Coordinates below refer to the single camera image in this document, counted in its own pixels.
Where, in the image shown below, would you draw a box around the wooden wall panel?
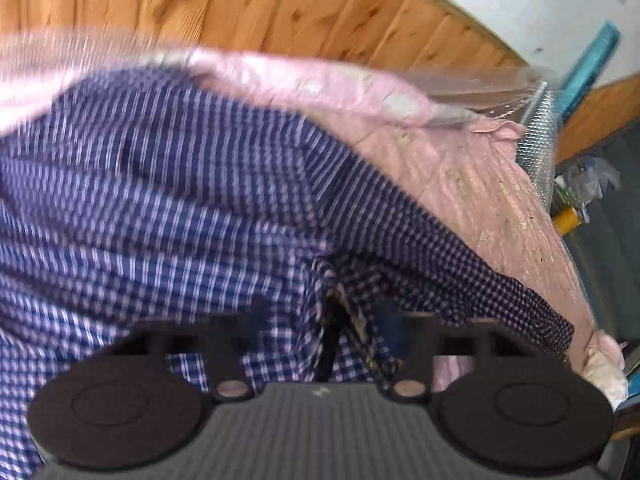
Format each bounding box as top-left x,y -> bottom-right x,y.
555,74 -> 640,163

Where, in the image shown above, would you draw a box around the teal board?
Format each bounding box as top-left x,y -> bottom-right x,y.
557,20 -> 621,116

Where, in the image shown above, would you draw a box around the clear bubble wrap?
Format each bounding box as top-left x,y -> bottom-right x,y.
0,25 -> 558,211

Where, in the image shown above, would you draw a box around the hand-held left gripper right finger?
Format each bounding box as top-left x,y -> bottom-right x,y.
372,300 -> 543,402

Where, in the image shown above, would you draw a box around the blue checked shirt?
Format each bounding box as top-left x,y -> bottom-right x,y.
0,62 -> 576,480

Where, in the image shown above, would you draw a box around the clear plastic bags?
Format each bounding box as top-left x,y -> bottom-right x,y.
554,156 -> 621,211

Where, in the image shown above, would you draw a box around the yellow cylinder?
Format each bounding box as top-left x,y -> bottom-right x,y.
551,207 -> 583,237

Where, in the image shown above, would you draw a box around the wooden headboard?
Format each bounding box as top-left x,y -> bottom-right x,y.
0,0 -> 526,68

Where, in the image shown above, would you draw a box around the pink bear print quilt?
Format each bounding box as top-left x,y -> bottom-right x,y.
0,35 -> 626,406

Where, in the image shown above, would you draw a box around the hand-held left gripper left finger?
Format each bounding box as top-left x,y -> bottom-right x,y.
114,307 -> 271,402

